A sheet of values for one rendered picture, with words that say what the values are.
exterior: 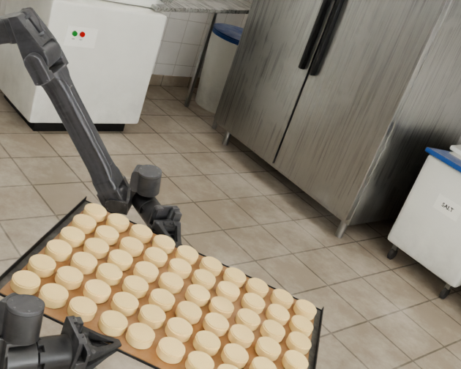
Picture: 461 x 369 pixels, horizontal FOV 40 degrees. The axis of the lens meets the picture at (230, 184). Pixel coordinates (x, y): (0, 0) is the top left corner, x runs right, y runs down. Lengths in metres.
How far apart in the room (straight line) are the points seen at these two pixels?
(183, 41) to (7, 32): 4.20
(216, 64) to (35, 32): 3.89
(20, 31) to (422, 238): 2.95
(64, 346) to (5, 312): 0.12
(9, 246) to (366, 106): 2.10
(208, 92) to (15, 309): 4.46
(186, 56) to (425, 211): 2.71
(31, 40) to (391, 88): 2.58
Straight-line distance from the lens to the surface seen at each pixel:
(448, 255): 3.85
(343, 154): 3.88
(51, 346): 1.08
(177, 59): 5.63
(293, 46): 4.18
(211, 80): 5.32
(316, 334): 1.40
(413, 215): 3.93
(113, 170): 1.54
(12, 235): 3.14
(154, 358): 1.15
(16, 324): 1.02
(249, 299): 1.36
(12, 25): 1.44
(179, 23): 5.50
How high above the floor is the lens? 1.75
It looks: 25 degrees down
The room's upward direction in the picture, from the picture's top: 20 degrees clockwise
